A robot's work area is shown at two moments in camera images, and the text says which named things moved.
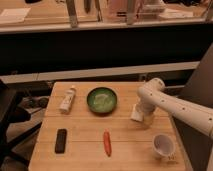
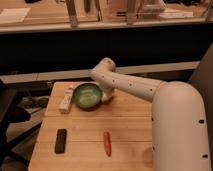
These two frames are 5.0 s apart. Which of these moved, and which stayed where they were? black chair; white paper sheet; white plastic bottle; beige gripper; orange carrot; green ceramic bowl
Moved: green ceramic bowl; beige gripper
Stayed: white plastic bottle; white paper sheet; black chair; orange carrot
